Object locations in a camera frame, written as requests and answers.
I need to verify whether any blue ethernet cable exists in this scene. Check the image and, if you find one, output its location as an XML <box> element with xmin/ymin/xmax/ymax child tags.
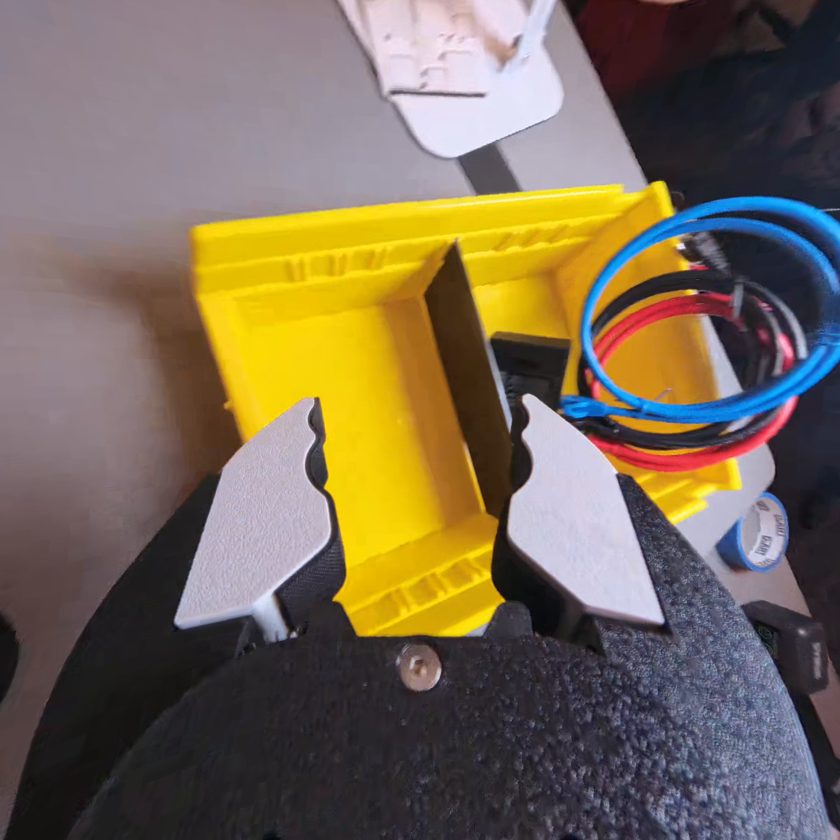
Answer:
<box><xmin>558</xmin><ymin>196</ymin><xmax>840</xmax><ymax>426</ymax></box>

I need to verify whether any black device with strap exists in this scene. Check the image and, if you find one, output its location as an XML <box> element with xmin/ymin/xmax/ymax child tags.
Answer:
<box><xmin>742</xmin><ymin>599</ymin><xmax>831</xmax><ymax>698</ymax></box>

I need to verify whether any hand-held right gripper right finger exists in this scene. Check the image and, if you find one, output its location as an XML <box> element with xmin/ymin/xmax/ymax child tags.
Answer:
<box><xmin>492</xmin><ymin>392</ymin><xmax>666</xmax><ymax>627</ymax></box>

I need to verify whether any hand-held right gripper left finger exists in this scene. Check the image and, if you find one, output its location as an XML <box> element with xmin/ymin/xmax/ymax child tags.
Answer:
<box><xmin>172</xmin><ymin>395</ymin><xmax>347</xmax><ymax>643</ymax></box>

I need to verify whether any yellow plastic bin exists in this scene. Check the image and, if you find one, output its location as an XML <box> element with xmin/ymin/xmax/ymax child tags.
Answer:
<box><xmin>189</xmin><ymin>180</ymin><xmax>742</xmax><ymax>639</ymax></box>

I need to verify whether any black bin divider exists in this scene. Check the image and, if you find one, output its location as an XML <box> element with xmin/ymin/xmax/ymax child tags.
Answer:
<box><xmin>423</xmin><ymin>239</ymin><xmax>519</xmax><ymax>519</ymax></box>

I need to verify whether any black chair armrest pad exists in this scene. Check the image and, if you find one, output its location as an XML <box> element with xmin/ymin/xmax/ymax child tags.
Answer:
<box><xmin>0</xmin><ymin>610</ymin><xmax>21</xmax><ymax>703</ymax></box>

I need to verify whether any white metal base plate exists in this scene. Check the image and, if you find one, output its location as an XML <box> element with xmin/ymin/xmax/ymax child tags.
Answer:
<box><xmin>338</xmin><ymin>0</ymin><xmax>565</xmax><ymax>160</ymax></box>

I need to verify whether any blue tape roll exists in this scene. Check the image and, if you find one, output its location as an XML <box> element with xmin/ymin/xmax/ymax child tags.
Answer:
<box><xmin>715</xmin><ymin>492</ymin><xmax>790</xmax><ymax>573</ymax></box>

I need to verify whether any black ethernet port box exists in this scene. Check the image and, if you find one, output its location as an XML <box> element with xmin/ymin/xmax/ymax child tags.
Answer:
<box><xmin>489</xmin><ymin>331</ymin><xmax>571</xmax><ymax>411</ymax></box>

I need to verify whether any red ethernet cable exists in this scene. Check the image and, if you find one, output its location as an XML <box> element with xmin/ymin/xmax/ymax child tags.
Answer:
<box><xmin>584</xmin><ymin>292</ymin><xmax>802</xmax><ymax>473</ymax></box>

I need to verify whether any black ethernet cable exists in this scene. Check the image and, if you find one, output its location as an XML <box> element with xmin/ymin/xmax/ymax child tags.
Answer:
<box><xmin>577</xmin><ymin>233</ymin><xmax>811</xmax><ymax>450</ymax></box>

